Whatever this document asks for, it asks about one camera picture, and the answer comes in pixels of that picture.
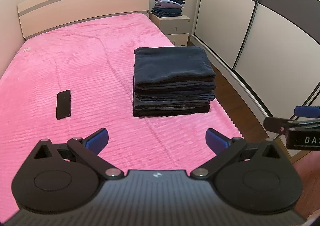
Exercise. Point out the clothes on wardrobe shelf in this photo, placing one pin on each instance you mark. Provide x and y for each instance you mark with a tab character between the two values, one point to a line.
168	8

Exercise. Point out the pink plush bed blanket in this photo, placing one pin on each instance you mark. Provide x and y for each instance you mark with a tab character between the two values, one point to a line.
95	60

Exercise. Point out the stack of folded dark clothes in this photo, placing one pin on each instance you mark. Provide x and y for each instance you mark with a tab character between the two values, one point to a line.
170	99

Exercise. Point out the wooden bed headboard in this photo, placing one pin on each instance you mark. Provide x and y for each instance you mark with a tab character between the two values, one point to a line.
37	16

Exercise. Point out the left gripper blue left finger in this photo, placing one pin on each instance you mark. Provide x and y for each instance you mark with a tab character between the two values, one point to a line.
97	141

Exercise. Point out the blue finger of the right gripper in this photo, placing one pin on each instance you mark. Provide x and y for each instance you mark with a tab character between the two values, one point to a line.
307	111

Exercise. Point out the black smartphone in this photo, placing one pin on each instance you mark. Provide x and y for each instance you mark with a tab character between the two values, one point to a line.
63	105

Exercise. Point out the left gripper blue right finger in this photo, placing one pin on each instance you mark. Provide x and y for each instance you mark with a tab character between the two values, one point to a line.
216	141

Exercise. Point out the dark navy fleece pants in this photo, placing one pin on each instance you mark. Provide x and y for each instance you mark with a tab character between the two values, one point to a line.
172	67

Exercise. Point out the sliding door wardrobe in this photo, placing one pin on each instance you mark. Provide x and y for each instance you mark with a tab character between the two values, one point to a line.
271	46

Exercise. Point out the beige bedside nightstand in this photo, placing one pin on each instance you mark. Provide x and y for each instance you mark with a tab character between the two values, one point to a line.
176	29

